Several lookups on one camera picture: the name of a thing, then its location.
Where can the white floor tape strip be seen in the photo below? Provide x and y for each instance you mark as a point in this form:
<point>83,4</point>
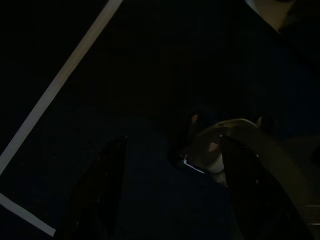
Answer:
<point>25,212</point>
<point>62,75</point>

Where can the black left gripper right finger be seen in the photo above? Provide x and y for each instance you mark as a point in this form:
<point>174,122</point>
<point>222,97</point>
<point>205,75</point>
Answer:
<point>255,200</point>

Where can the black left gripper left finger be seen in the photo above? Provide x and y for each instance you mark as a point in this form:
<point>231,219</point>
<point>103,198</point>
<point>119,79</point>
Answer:
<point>100,190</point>

